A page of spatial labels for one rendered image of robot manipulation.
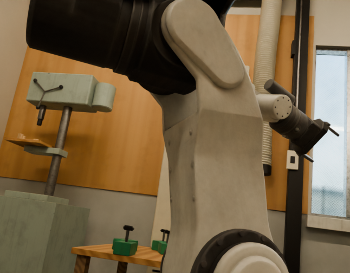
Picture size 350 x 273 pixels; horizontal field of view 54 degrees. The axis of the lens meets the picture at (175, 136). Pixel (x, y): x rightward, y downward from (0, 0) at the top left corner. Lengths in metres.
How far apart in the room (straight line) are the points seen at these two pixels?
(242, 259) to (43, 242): 1.75
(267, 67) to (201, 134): 2.16
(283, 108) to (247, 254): 0.56
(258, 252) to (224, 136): 0.16
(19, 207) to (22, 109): 1.17
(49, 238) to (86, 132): 1.02
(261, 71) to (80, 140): 1.49
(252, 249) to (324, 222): 2.06
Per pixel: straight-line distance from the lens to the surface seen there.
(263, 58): 2.63
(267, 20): 2.80
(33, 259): 2.15
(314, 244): 2.55
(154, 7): 0.50
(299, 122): 1.01
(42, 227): 2.13
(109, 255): 1.48
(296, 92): 2.63
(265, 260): 0.46
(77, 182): 2.76
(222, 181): 0.48
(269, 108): 0.94
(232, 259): 0.44
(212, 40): 0.48
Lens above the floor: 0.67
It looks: 14 degrees up
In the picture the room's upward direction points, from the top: 8 degrees clockwise
